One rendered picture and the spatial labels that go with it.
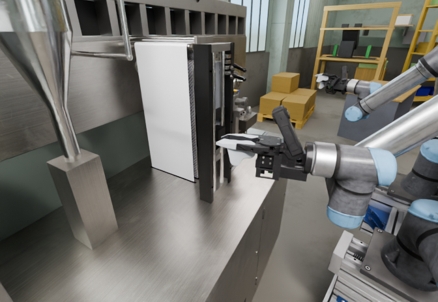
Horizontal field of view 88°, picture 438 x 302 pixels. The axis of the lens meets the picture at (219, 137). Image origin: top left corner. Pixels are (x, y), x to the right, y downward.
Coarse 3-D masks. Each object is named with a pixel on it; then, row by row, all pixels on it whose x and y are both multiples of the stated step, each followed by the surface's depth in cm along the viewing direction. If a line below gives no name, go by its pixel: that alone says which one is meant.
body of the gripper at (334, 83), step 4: (336, 76) 127; (328, 80) 130; (332, 80) 129; (336, 80) 126; (340, 80) 127; (348, 80) 122; (324, 84) 129; (328, 84) 129; (332, 84) 126; (336, 84) 127; (340, 84) 126; (344, 84) 122; (328, 88) 131; (332, 88) 127; (336, 88) 125; (340, 88) 124; (344, 88) 122; (332, 92) 130; (344, 92) 124
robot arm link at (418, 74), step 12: (420, 60) 88; (432, 60) 85; (408, 72) 92; (420, 72) 89; (432, 72) 86; (396, 84) 95; (408, 84) 92; (372, 96) 103; (384, 96) 99; (396, 96) 97; (348, 108) 110; (360, 108) 107; (372, 108) 105; (348, 120) 111
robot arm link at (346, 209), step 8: (328, 184) 56; (336, 184) 50; (328, 192) 55; (336, 192) 50; (344, 192) 48; (352, 192) 47; (336, 200) 50; (344, 200) 48; (352, 200) 47; (360, 200) 47; (368, 200) 48; (328, 208) 53; (336, 208) 50; (344, 208) 49; (352, 208) 48; (360, 208) 48; (328, 216) 53; (336, 216) 51; (344, 216) 50; (352, 216) 49; (360, 216) 49; (336, 224) 52; (344, 224) 50; (352, 224) 50
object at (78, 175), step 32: (0, 32) 40; (32, 32) 41; (64, 32) 45; (32, 64) 44; (64, 64) 48; (64, 96) 51; (64, 128) 54; (64, 160) 58; (96, 160) 60; (64, 192) 59; (96, 192) 62; (96, 224) 64
